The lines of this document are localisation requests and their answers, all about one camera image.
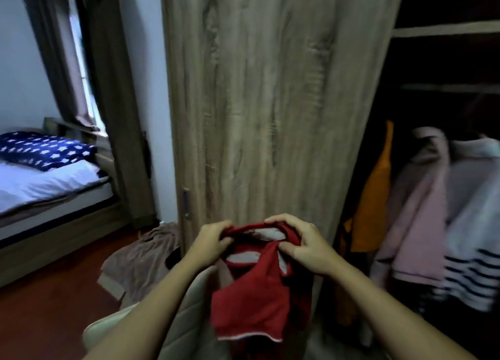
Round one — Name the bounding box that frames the person's left forearm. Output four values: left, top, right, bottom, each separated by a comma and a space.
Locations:
84, 254, 204, 360

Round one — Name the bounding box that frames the person's left hand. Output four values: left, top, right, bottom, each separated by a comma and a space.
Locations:
183, 220, 234, 270

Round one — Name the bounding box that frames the red polo shirt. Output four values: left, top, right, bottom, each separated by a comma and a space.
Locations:
210, 221, 315, 360

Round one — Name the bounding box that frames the wooden wardrobe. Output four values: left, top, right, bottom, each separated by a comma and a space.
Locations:
160, 0, 500, 360

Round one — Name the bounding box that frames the window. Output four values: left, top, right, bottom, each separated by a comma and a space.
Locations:
68, 0, 106, 134

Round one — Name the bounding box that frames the pink shirt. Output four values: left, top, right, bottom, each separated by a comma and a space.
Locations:
369, 126, 450, 290

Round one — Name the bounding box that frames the blue star print pillow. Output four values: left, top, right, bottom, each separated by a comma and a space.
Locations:
0, 132, 97, 172

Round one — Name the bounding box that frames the bed with white sheet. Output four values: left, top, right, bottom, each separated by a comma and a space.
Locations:
0, 117, 130, 288

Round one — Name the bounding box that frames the person's right hand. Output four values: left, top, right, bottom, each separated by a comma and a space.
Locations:
265, 213, 344, 277

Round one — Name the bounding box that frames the person's right forearm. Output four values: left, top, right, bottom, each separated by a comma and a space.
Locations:
328, 262, 477, 360

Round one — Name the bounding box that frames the white striped shirt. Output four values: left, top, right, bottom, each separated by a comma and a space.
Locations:
429, 136, 500, 314

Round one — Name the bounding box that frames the grey brown curtain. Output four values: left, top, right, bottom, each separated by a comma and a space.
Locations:
19, 0, 98, 132
74, 0, 157, 230

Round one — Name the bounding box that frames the orange t-shirt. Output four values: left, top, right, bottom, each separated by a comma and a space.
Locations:
337, 120, 394, 325

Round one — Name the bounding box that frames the cream padded chair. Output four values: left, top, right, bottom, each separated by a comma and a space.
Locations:
82, 266, 219, 360

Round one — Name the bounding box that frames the brown cloth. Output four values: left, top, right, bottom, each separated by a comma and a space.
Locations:
97, 222, 181, 309

